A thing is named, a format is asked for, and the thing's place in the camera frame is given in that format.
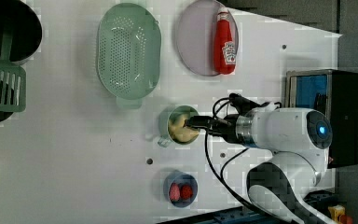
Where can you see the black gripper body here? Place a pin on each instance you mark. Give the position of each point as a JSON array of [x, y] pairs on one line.
[[225, 128]]

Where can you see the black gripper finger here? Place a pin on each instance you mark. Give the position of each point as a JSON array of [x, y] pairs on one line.
[[199, 122]]

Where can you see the peeled plush banana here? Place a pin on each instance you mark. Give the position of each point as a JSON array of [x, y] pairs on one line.
[[180, 132]]

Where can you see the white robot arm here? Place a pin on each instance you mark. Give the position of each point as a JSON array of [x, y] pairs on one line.
[[297, 138]]

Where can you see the green mug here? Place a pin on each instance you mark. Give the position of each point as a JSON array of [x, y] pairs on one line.
[[172, 112]]

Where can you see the blue bowl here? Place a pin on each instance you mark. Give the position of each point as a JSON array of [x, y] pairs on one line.
[[180, 178]]

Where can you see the red raspberry toy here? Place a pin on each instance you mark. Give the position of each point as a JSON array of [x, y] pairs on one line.
[[186, 192]]

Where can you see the red plush ketchup bottle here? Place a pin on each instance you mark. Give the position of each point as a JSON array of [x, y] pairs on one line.
[[224, 47]]

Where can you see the red strawberry toy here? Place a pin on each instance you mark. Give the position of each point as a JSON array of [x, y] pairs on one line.
[[174, 192]]

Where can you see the grey round plate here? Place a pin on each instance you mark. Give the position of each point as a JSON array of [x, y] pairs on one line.
[[195, 35]]

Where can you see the green perforated colander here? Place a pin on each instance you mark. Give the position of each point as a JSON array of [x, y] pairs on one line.
[[128, 53]]

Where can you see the black toaster oven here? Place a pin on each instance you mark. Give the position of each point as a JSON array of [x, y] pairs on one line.
[[335, 94]]

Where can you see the yellow emergency stop box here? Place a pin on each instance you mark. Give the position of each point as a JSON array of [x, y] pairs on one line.
[[338, 214]]

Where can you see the black round pot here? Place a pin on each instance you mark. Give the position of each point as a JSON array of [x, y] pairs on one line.
[[27, 33]]

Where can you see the green slotted spatula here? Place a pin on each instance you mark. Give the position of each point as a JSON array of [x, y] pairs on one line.
[[12, 79]]

